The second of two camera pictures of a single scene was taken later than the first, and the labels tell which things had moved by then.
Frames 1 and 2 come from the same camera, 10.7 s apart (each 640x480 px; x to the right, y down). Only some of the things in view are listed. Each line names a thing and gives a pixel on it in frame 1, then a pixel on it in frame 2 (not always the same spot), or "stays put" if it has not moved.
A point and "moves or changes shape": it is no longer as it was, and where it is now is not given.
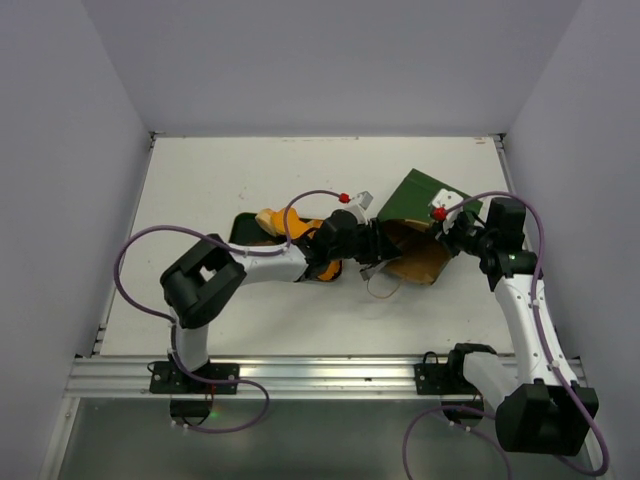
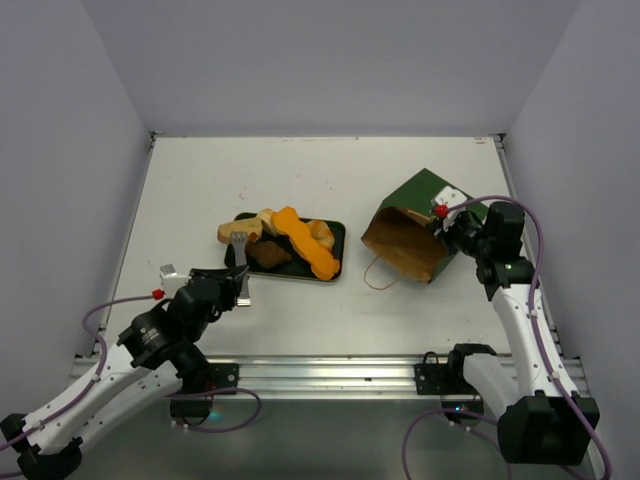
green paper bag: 408,217 stays put
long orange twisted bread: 288,225 stays put
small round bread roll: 273,222 moves or changes shape
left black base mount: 191,398 stays put
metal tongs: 368,270 → 240,243
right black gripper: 454,232 stays put
